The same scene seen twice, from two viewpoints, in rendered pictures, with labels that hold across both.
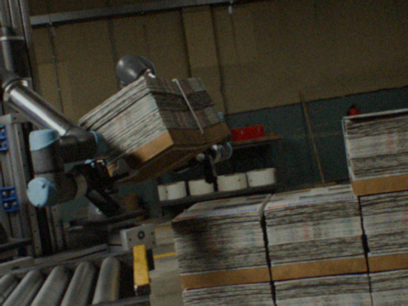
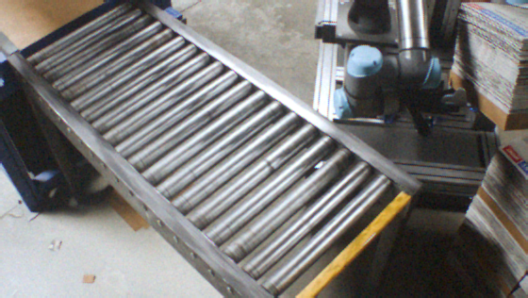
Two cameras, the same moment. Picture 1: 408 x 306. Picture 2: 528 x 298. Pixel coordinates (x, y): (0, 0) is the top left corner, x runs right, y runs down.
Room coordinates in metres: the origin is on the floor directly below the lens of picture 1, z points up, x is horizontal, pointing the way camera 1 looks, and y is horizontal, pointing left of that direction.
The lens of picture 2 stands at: (0.78, -0.18, 1.91)
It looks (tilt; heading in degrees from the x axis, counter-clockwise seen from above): 50 degrees down; 54
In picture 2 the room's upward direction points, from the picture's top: 2 degrees counter-clockwise
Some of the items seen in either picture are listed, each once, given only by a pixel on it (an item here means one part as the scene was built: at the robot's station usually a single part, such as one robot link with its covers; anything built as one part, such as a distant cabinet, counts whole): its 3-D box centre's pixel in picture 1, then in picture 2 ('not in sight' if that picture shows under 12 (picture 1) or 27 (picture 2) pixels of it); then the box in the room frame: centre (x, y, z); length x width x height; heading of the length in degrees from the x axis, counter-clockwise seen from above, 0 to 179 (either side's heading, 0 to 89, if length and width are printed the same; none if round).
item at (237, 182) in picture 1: (215, 170); not in sight; (8.04, -0.04, 0.55); 1.80 x 0.70 x 1.09; 97
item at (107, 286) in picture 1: (108, 286); (330, 234); (1.32, 0.27, 0.77); 0.47 x 0.05 x 0.05; 7
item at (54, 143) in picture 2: not in sight; (57, 149); (0.92, 1.40, 0.34); 0.06 x 0.06 x 0.68; 7
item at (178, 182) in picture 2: not in sight; (222, 149); (1.27, 0.66, 0.77); 0.47 x 0.05 x 0.05; 7
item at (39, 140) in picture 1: (51, 150); (371, 72); (1.53, 0.40, 1.10); 0.11 x 0.08 x 0.11; 143
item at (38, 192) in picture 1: (51, 189); (357, 101); (1.51, 0.42, 1.00); 0.11 x 0.08 x 0.09; 151
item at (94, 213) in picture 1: (106, 203); not in sight; (2.31, 0.43, 0.87); 0.15 x 0.15 x 0.10
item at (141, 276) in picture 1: (141, 266); (354, 250); (1.32, 0.19, 0.81); 0.43 x 0.03 x 0.02; 7
